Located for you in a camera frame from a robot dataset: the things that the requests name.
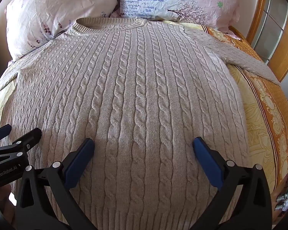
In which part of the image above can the pink lavender right pillow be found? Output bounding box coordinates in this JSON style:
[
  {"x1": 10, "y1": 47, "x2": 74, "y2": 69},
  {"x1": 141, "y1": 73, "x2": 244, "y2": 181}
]
[{"x1": 114, "y1": 0, "x2": 240, "y2": 33}]

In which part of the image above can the yellow orange patterned bedsheet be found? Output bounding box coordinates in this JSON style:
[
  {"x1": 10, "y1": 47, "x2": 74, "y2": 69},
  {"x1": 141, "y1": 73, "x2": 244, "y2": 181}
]
[{"x1": 0, "y1": 18, "x2": 288, "y2": 201}]

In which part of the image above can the wooden headboard frame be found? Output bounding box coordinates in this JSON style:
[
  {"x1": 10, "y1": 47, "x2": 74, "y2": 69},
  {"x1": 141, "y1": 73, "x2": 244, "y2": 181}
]
[{"x1": 231, "y1": 0, "x2": 288, "y2": 83}]

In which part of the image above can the pink floral left pillow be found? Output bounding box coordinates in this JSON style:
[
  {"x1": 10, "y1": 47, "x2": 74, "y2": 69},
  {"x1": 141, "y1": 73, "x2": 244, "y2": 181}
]
[{"x1": 6, "y1": 0, "x2": 118, "y2": 61}]

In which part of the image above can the beige cable knit sweater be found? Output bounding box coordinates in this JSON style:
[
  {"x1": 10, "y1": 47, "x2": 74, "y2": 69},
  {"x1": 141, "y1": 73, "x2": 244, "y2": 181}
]
[{"x1": 0, "y1": 18, "x2": 277, "y2": 229}]

